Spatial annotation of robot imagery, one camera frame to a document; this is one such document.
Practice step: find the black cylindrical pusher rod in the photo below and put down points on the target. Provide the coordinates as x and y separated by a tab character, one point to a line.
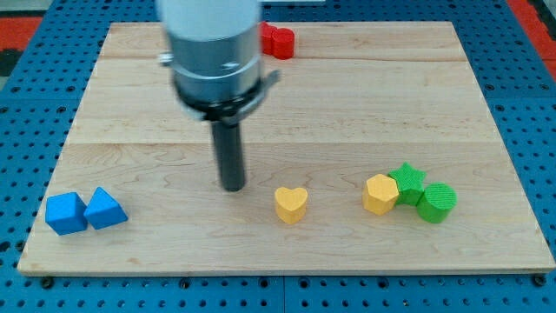
229	155

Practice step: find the red block behind arm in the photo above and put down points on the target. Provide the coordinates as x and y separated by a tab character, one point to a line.
267	31

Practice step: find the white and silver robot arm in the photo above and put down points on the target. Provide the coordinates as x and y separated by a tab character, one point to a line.
217	71

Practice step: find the yellow heart block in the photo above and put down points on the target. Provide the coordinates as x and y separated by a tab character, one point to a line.
291	205

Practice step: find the yellow hexagon block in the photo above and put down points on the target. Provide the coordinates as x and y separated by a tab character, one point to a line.
380	194

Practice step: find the red cylinder block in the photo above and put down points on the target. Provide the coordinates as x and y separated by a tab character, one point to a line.
283	43

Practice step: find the blue triangle block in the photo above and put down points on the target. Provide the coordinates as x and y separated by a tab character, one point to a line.
103	210

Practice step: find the wooden board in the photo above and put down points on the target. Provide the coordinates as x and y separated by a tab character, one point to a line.
356	100

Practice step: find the blue cube block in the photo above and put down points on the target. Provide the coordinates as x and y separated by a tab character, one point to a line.
65	213

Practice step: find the green star block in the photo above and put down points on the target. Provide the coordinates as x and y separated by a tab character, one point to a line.
409	182

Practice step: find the green cylinder block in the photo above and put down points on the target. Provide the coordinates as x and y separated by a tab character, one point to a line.
436	202

